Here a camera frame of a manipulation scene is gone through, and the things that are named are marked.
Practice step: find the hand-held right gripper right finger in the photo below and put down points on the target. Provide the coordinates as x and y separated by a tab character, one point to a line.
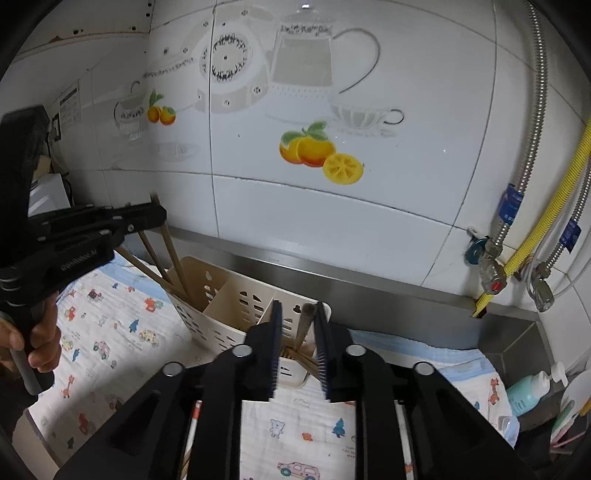
322	350

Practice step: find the brown wooden chopstick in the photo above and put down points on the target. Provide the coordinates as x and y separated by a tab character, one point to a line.
304	323
150	254
143	270
173	258

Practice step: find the white printed cloth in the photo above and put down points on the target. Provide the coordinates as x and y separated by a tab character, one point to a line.
101	350

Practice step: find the teal pump bottle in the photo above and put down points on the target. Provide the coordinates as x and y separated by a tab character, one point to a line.
526	392

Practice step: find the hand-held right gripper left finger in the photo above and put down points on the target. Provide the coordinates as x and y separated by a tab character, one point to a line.
277	350

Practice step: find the black wall socket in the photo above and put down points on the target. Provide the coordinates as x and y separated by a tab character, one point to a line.
55	129

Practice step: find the printed wall label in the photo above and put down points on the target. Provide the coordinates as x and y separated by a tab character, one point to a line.
70	104

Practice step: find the white microwave oven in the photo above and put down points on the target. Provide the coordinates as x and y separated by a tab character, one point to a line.
48	194

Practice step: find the beige plastic utensil holder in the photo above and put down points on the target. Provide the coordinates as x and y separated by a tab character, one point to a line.
221	295

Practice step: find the steel water valve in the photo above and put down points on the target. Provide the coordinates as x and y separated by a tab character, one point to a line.
542	288

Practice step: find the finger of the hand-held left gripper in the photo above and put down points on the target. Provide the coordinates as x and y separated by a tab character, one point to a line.
101	237
138	213

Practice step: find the person's left hand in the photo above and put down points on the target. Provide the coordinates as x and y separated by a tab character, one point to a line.
46	341

